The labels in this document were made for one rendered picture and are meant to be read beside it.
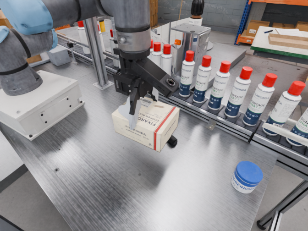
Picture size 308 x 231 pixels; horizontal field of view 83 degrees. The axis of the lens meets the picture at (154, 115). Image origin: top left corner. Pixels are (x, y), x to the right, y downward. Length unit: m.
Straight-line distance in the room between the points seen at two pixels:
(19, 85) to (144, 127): 0.59
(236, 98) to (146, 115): 0.36
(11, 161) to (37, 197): 0.95
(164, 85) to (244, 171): 0.35
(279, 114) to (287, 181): 1.23
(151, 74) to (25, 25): 0.24
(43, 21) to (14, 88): 0.57
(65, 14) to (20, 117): 0.47
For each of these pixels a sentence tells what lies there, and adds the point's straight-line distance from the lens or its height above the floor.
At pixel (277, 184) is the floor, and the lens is 1.82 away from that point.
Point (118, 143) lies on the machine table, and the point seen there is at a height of 0.83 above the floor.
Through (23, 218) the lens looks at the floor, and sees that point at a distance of 1.69.
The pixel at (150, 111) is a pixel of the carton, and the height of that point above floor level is 1.03.
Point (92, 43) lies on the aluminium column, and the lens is 0.93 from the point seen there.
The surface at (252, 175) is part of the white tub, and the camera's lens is 0.59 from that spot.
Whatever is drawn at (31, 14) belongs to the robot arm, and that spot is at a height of 1.29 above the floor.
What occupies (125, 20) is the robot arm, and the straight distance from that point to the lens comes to 0.38.
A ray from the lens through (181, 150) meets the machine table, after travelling 0.67.
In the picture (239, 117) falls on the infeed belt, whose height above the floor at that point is 0.88.
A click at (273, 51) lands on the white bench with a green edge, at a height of 0.79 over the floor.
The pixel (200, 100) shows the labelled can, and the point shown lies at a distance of 0.80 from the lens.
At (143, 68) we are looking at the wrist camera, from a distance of 0.41.
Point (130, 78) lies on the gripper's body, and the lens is 0.44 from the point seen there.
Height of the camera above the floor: 1.35
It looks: 41 degrees down
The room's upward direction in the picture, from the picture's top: straight up
